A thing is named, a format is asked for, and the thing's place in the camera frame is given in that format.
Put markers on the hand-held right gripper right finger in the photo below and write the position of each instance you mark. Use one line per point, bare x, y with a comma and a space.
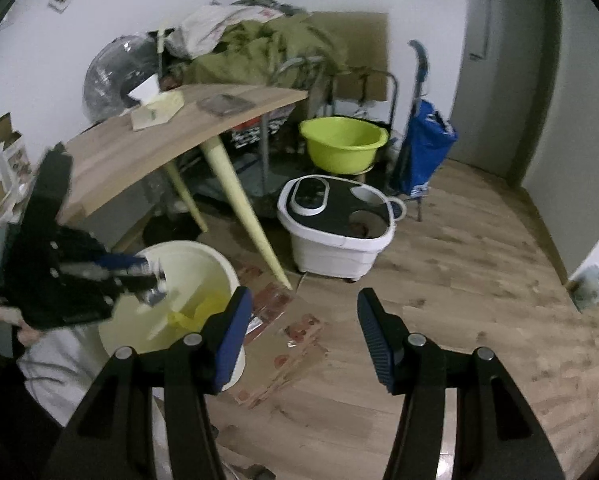
374, 335

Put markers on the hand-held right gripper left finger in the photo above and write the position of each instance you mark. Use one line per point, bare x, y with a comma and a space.
232, 340

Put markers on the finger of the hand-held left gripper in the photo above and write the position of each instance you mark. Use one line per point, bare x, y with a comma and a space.
114, 261
139, 284

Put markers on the yellow plastic bag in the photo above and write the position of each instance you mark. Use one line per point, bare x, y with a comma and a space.
199, 312

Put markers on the cream trash bin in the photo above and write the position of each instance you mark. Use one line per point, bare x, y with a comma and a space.
134, 332

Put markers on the person's left forearm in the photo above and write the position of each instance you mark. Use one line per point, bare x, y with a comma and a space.
4, 410

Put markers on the brick print floor cardboard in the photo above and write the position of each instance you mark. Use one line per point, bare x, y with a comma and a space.
284, 350

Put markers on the cream table leg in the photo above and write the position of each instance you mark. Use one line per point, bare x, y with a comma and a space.
187, 200
249, 220

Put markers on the white black foot bath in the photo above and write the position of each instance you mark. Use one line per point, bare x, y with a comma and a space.
329, 250

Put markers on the person's white trouser leg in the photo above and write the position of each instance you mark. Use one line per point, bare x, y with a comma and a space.
59, 375

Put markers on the open white carton box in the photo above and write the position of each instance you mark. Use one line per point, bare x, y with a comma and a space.
12, 160

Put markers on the yellow tissue pack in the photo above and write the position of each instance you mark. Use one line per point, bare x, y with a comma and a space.
154, 107

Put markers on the plastic wrapped floor fan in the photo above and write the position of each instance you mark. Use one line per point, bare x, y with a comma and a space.
109, 80

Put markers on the black white patterned bag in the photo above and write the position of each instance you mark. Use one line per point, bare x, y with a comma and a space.
249, 135

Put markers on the blue shopping trolley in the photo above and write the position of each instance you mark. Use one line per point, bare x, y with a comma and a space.
424, 155

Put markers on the green plastic basin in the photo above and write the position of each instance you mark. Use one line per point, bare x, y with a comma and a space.
342, 147

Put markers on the grey smartphone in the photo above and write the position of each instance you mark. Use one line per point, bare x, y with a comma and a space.
224, 104

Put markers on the pale blurred object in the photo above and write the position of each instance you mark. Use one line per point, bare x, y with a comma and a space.
589, 287

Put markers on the cream plastic stick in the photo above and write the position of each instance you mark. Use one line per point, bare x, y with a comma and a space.
163, 37

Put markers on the white printed plastic bag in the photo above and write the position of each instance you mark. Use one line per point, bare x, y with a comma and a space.
204, 30

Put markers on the olive green cloth pile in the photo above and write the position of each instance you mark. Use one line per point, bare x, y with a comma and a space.
259, 55

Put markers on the grey interior door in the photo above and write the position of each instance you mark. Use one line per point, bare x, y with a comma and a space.
504, 85

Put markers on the brown cardboard sheet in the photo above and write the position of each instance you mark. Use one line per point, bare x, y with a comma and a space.
364, 40

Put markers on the black metal frame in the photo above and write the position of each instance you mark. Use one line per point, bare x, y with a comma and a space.
394, 100

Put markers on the grey metal tube frame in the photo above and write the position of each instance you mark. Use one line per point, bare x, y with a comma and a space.
299, 64

